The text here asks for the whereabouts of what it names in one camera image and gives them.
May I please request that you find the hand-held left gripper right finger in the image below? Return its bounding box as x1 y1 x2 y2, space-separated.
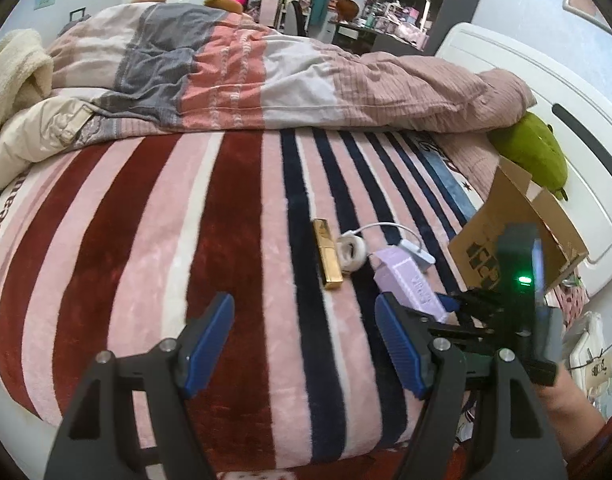
374 292 570 480

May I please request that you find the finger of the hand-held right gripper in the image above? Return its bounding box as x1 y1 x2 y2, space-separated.
435 287 507 322
426 318 508 356

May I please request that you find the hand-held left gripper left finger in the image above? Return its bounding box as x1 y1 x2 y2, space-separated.
43 292 236 480

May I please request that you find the cardboard box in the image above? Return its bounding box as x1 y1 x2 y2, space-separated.
447 156 589 295

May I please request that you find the purple rectangular box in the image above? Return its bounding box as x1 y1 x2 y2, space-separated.
369 246 449 325

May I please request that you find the person's right forearm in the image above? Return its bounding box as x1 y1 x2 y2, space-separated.
535 369 612 467

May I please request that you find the striped fleece blanket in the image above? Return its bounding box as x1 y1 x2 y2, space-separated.
0 129 492 473

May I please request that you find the green plush toy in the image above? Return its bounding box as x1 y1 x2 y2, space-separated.
487 111 571 202

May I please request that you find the gold rectangular case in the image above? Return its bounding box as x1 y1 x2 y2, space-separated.
311 218 345 291

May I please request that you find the white bed headboard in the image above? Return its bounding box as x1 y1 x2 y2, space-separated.
434 23 612 299

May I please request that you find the cream padded jacket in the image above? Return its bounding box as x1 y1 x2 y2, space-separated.
0 95 107 192

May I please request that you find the patchwork colour duvet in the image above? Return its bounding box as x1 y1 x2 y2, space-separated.
46 2 537 133

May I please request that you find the cluttered desk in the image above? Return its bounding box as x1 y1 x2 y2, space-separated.
332 16 429 56

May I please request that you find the white desk lamp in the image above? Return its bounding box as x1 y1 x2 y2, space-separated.
408 0 433 31

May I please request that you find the black desk chair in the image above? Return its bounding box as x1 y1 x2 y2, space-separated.
284 0 308 38

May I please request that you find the cream fluffy blanket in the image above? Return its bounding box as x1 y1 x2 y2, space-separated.
0 28 55 152

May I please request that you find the white coiled cable adapter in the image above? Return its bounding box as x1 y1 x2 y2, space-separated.
334 222 436 276

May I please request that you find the framed wall picture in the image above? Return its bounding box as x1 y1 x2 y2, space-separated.
562 0 612 36

